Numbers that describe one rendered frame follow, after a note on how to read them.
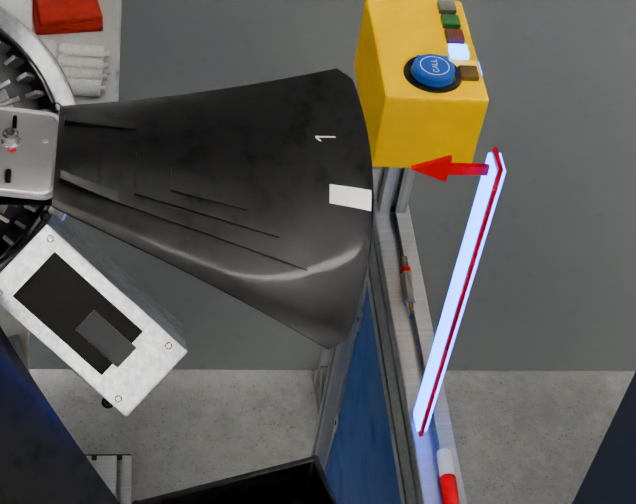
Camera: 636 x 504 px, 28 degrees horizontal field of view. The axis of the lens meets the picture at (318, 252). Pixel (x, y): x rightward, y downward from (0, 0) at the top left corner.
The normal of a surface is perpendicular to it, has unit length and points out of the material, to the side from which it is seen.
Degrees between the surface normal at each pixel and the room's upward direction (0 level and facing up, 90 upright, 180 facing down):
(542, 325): 90
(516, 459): 0
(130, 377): 50
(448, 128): 90
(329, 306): 30
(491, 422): 0
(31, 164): 7
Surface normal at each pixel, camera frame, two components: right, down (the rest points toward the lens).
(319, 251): 0.31, -0.38
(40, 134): 0.23, -0.68
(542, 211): 0.09, 0.72
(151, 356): 0.14, 0.11
